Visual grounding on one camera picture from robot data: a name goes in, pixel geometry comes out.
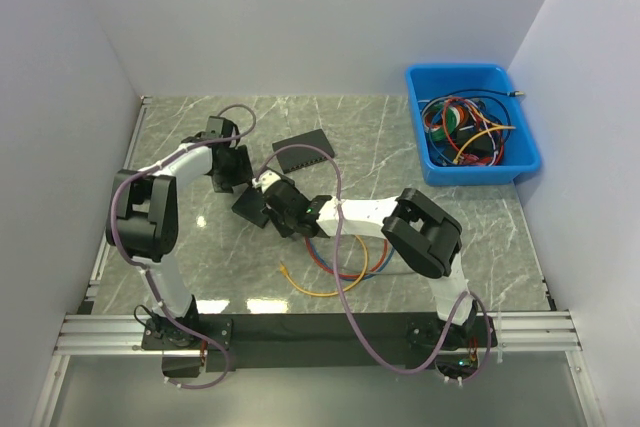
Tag blue ethernet cable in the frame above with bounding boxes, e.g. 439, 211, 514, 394
308, 239, 397, 282

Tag black network switch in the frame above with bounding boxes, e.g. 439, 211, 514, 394
272, 129, 335, 174
231, 187, 269, 228

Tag red ethernet cable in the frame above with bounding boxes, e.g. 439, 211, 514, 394
305, 237, 389, 279

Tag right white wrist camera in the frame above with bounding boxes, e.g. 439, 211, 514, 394
252, 169, 282, 193

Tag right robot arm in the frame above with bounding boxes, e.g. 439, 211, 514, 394
254, 172, 475, 346

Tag blue plastic bin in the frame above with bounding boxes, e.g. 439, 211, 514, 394
405, 63, 541, 186

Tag tangled cables in bin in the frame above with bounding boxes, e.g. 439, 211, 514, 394
420, 89, 527, 168

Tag black mounting base bar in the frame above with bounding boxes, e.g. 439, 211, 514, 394
140, 312, 499, 374

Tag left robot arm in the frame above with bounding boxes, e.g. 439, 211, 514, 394
106, 115, 253, 349

